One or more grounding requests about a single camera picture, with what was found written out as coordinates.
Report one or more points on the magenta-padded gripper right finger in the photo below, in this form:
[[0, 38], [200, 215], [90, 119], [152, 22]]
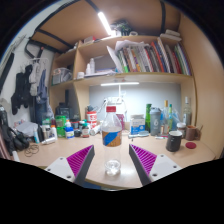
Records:
[[163, 166]]

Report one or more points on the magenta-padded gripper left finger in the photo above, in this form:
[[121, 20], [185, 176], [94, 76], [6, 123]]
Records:
[[63, 166]]

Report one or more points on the clear red-capped water bottle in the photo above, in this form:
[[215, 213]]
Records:
[[111, 133]]

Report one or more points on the black mug with white inside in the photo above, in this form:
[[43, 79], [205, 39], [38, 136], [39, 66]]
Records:
[[173, 142]]

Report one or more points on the white bottle with blue label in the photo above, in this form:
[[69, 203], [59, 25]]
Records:
[[69, 131]]

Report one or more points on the green box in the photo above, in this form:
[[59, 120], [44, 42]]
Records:
[[60, 126]]

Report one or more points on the brown jar with white lid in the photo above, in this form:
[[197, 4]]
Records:
[[181, 130]]

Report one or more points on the light blue flat case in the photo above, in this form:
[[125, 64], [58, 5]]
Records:
[[138, 134]]

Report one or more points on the brown ribbed mug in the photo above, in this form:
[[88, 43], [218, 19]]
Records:
[[191, 133]]

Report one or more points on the clear bottle with gold cap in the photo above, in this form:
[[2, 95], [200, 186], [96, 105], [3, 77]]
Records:
[[165, 120]]

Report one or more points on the green bottle with teal cap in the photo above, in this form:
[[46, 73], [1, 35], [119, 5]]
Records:
[[170, 120]]

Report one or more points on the blue and white carton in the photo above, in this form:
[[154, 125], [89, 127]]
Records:
[[137, 125]]

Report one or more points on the dark green glass bottle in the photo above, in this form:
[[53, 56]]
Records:
[[147, 118]]

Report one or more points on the red and white canister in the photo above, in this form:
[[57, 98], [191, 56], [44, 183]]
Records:
[[91, 119]]

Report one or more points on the tall clear glass bottle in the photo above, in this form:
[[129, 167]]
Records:
[[187, 115]]

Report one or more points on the black bag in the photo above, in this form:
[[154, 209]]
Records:
[[13, 136]]

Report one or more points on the pink packet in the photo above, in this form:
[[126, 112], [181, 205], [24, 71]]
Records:
[[120, 121]]

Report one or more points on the dark hanging clothes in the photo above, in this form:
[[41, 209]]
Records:
[[26, 86]]

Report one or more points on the under-shelf LED light strip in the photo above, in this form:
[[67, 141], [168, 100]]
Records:
[[120, 84]]

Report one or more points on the wooden shelf unit with books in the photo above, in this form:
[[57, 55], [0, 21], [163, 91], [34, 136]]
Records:
[[100, 50]]

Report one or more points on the white LED ceiling light bar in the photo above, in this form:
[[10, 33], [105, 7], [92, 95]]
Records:
[[104, 23]]

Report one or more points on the white wall power outlet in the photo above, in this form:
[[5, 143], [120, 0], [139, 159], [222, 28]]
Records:
[[114, 100]]

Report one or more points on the black metal bed frame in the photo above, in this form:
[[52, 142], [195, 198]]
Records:
[[53, 36]]

